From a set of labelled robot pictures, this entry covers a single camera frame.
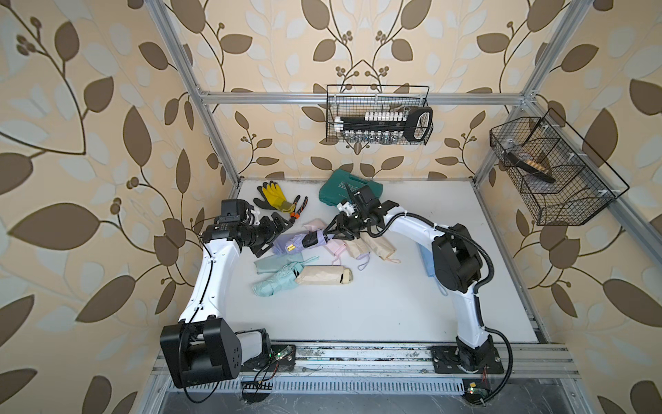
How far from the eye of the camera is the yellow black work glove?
1102mm

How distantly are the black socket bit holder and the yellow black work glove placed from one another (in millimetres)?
410

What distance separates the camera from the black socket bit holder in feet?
2.72
